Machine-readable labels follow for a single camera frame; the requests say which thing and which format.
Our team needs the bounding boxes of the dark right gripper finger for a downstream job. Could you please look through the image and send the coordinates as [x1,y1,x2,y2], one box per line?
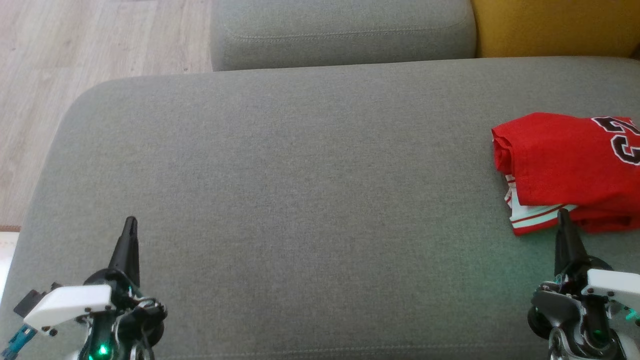
[554,208,568,276]
[564,208,591,278]

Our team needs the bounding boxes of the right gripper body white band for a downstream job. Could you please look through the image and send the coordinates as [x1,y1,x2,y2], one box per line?
[527,256,640,360]

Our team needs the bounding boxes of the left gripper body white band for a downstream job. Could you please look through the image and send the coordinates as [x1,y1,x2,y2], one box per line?
[23,268,168,360]

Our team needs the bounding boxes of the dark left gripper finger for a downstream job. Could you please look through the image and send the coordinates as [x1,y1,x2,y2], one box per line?
[107,217,130,273]
[127,217,141,288]

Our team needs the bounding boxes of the red jersey white sleeves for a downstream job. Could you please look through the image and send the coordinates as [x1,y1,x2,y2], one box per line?
[491,112,640,236]

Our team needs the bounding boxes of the white rug brown edge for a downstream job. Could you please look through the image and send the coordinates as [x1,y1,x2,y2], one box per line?
[0,225,23,296]

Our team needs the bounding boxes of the grey fabric sofa seat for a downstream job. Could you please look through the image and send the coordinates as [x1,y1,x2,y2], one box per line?
[0,56,640,360]

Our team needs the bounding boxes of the mustard yellow cushion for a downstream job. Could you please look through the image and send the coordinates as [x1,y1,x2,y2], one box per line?
[471,0,640,60]

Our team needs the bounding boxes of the grey sofa back cushion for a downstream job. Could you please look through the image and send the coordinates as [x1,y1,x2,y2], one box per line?
[210,0,477,72]

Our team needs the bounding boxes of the left black cable teal plug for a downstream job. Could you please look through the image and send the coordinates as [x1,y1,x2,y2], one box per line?
[0,324,38,359]

